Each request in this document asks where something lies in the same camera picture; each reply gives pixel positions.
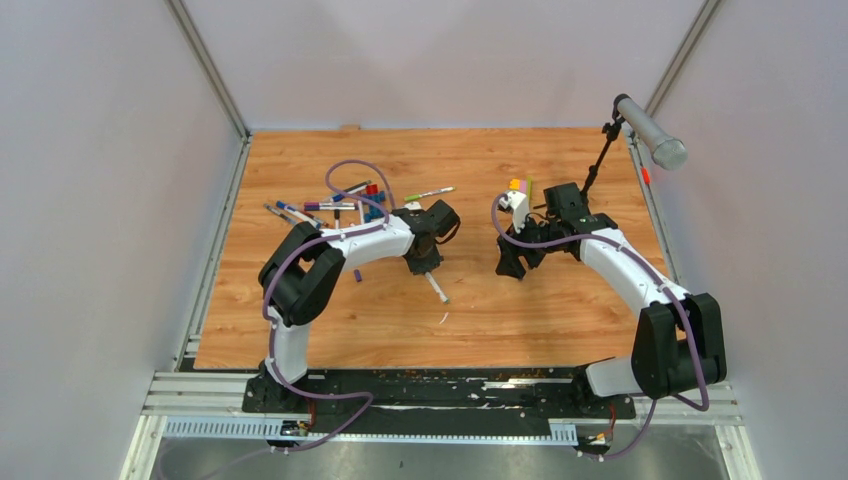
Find black microphone stand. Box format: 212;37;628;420
531;113;624;216

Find slotted cable duct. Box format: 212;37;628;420
162;415;579;446

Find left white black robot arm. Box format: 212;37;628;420
258;200;461;413

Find blue capped pen upper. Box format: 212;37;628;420
325;180;372;203

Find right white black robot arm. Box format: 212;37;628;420
491;183;727;418

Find grey pen far left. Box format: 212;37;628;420
263;203;298;225

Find silver microphone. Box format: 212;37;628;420
613;94;688;171

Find blue capped pen left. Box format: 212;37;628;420
276;201;327;228

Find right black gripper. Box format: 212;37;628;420
496;210;561;279

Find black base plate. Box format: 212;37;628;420
242;367;636;436

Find white pen body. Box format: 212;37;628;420
425;272;450;304

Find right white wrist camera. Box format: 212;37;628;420
497;190;530;233

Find green capped white pen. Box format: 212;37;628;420
403;186;456;202

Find blue capped pen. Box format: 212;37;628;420
325;180;372;203
276;201;327;228

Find colourful block stack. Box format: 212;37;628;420
508;178;532;197

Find blue red block toy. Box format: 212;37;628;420
362;184;386;223

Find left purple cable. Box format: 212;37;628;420
261;158;399;452

